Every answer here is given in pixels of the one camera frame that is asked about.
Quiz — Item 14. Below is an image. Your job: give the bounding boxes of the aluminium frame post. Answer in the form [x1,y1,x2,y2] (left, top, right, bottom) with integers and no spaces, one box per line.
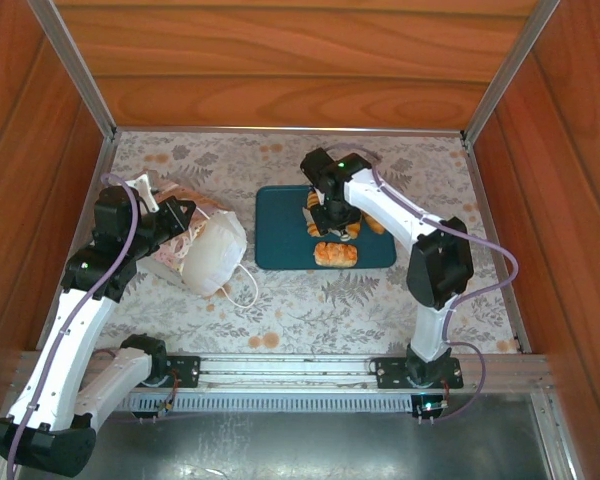
[459,0,564,146]
[27,0,120,146]

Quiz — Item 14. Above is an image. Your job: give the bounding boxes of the dark green plastic tray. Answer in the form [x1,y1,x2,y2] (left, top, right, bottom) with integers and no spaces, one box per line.
[253,184,398,271]

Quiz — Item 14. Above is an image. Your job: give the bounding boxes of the aluminium mounting rail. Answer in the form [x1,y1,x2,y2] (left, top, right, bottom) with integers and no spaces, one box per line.
[12,349,552,397]

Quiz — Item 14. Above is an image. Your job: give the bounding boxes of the glazed twisted pastry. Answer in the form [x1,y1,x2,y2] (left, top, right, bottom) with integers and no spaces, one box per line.
[312,240,358,269]

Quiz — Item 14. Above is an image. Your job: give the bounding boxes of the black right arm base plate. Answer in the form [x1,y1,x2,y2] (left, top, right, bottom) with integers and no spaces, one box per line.
[374,353,465,391]

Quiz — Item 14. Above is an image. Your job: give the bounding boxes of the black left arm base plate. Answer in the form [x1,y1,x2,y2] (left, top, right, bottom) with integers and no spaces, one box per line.
[107,352,201,390]

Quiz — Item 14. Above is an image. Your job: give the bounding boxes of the white slotted cable duct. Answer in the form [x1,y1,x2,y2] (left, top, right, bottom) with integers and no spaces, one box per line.
[114,392,416,415]

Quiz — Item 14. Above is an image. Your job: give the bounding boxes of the grey metal plate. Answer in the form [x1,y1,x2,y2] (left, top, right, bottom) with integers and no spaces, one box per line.
[12,394,556,480]

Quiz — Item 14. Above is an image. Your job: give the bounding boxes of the floral patterned tablecloth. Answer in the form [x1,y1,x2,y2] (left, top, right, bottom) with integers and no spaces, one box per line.
[42,130,531,357]

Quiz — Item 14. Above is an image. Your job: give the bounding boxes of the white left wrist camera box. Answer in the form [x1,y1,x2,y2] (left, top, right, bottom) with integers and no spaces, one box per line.
[128,171,162,212]

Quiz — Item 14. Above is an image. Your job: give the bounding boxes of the white patterned paper bag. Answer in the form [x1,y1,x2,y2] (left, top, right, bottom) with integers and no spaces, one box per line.
[142,178,260,309]

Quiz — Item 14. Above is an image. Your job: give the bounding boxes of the small fake croissant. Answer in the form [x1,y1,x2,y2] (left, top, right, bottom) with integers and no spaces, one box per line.
[360,209,386,236]

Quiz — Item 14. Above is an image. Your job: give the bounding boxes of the aluminium frame crossbar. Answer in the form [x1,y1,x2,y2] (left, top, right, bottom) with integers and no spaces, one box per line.
[114,124,465,137]

